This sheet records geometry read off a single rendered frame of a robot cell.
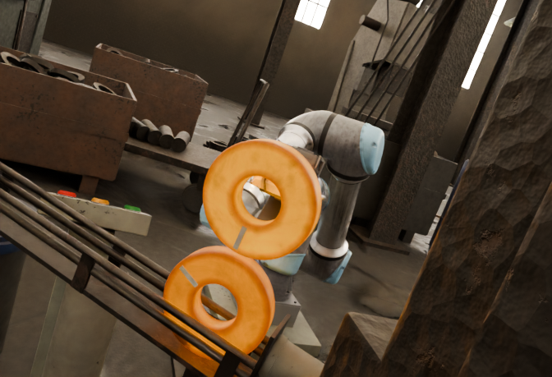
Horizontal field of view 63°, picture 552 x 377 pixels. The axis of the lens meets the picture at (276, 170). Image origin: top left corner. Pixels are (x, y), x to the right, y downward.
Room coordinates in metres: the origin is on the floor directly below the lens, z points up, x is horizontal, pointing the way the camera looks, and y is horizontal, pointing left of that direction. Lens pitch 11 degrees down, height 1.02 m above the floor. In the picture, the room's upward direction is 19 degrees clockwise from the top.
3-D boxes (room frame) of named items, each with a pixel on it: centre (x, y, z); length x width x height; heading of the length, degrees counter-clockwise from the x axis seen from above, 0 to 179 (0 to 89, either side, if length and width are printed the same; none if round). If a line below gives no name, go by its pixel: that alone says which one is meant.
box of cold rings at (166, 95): (4.44, 1.49, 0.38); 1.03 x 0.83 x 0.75; 112
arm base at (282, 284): (1.35, -0.10, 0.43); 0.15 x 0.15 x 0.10
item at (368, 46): (6.37, -1.01, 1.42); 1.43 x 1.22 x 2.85; 24
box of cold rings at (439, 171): (4.28, -0.79, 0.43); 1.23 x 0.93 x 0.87; 107
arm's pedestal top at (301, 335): (1.35, -0.10, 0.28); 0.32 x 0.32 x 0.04; 23
